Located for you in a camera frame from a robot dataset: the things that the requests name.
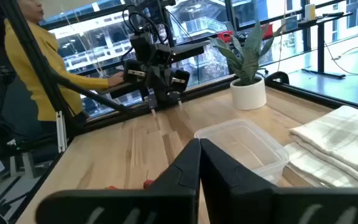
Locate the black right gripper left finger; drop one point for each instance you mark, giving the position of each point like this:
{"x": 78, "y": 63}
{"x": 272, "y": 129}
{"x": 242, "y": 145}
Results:
{"x": 172, "y": 202}

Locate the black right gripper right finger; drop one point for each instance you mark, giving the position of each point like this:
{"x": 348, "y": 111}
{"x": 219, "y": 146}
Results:
{"x": 235, "y": 202}

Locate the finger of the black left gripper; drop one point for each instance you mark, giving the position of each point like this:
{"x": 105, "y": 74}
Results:
{"x": 152, "y": 101}
{"x": 176, "y": 98}

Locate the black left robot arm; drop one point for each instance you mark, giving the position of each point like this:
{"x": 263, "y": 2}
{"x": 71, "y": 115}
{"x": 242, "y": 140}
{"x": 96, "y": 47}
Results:
{"x": 145, "y": 46}

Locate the clear plastic tupperware container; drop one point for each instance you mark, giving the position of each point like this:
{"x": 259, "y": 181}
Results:
{"x": 247, "y": 146}

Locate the red background object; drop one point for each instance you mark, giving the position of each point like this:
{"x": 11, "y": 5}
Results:
{"x": 225, "y": 36}
{"x": 267, "y": 31}

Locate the green snake plant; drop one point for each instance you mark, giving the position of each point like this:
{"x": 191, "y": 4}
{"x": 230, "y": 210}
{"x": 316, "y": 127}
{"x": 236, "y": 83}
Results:
{"x": 250, "y": 59}

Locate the black curved table clamp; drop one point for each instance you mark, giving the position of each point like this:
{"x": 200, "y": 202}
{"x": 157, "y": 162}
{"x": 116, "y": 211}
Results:
{"x": 277, "y": 75}

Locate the person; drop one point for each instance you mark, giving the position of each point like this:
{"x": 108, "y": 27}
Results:
{"x": 42, "y": 77}

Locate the folded white plaid towel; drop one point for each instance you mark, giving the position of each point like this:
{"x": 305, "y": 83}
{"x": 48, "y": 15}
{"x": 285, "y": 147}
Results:
{"x": 337, "y": 140}

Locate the blue box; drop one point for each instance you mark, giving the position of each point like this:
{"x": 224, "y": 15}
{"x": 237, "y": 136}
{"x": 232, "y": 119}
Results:
{"x": 291, "y": 23}

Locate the black standing desk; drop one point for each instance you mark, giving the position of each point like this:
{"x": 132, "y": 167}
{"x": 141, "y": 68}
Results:
{"x": 321, "y": 46}

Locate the cream cup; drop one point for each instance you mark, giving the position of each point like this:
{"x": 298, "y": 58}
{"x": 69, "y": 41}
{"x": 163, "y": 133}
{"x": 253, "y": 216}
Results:
{"x": 310, "y": 12}

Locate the black diagonal frame brace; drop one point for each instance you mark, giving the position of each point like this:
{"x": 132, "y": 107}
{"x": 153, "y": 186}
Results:
{"x": 95, "y": 96}

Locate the silver aluminium bracket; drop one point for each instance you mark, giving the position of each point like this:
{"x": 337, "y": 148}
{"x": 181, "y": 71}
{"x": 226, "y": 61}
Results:
{"x": 61, "y": 133}

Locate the black rig frame post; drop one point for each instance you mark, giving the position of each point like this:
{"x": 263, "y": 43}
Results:
{"x": 33, "y": 53}

